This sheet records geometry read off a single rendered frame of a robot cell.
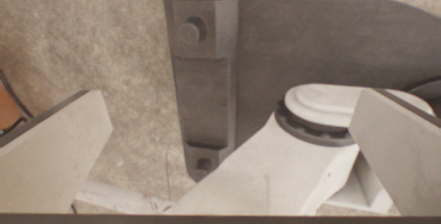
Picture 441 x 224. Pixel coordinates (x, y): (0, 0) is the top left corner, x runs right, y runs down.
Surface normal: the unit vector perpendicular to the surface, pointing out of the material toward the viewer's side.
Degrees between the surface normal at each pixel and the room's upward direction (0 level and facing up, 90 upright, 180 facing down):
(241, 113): 0
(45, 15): 0
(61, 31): 0
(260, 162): 90
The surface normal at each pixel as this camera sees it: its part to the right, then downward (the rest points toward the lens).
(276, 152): -0.01, -0.86
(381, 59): -0.22, 0.49
